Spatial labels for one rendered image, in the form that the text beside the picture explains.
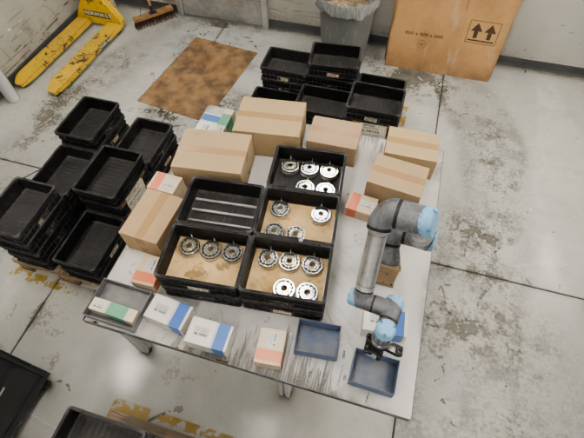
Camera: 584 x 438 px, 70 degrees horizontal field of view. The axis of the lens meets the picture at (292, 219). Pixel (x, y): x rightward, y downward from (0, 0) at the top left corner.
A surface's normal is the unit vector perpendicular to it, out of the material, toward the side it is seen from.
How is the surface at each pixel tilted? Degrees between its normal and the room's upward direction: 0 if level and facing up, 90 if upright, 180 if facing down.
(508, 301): 0
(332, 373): 0
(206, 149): 0
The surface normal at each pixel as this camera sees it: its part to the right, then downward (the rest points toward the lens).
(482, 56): -0.29, 0.62
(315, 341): -0.01, -0.55
